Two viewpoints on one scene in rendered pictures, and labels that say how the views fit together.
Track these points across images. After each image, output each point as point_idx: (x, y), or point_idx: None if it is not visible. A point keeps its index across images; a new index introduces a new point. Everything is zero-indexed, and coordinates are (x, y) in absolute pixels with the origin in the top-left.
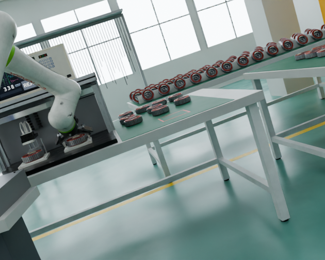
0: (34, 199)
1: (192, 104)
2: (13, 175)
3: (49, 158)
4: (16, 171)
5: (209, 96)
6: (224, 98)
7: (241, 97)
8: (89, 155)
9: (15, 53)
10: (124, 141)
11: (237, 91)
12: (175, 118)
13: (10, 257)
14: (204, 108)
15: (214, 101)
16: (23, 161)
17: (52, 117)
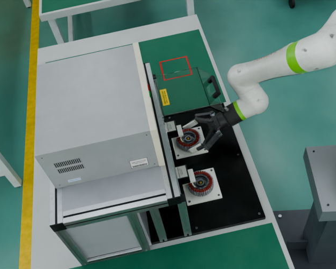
0: None
1: (148, 55)
2: (322, 149)
3: (208, 168)
4: (308, 152)
5: (130, 43)
6: (178, 34)
7: (200, 25)
8: (239, 126)
9: None
10: (229, 99)
11: (156, 25)
12: (198, 65)
13: None
14: (192, 46)
15: (173, 40)
16: (210, 191)
17: (268, 102)
